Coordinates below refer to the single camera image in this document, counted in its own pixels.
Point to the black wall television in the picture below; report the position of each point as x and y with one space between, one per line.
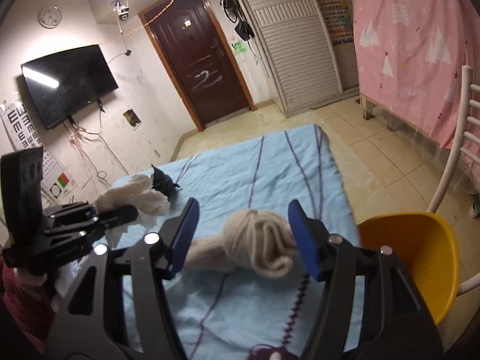
63 83

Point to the yellow plastic bin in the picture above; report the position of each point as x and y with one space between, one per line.
426 245

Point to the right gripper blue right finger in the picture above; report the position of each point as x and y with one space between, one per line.
308 235

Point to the white metal chair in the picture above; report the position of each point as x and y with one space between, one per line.
466 118

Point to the beige cloth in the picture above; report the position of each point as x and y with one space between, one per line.
137 192

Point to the white louvered wardrobe door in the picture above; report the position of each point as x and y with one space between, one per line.
300 55

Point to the red fleece sleeve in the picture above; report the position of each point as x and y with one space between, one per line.
29 305

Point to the dark brown wooden door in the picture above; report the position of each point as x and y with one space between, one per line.
194 50

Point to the white security camera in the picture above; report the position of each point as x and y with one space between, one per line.
121 9

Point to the light blue bed sheet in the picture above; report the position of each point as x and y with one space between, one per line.
243 292

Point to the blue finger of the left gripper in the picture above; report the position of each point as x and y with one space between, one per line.
118 217

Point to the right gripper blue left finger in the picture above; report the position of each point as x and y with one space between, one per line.
186 225

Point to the black bags on hook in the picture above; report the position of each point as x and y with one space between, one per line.
235 15

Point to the wall clock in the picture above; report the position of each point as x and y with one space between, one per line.
50 17

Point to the eye chart poster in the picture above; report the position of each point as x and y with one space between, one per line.
56 183

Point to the colourful wall chart poster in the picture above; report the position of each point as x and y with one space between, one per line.
338 19

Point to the pink tree-print curtain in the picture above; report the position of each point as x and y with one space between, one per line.
409 55

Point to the white gloved right hand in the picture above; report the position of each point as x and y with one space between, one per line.
275 356

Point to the cream knitted sweater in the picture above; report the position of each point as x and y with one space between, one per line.
261 241

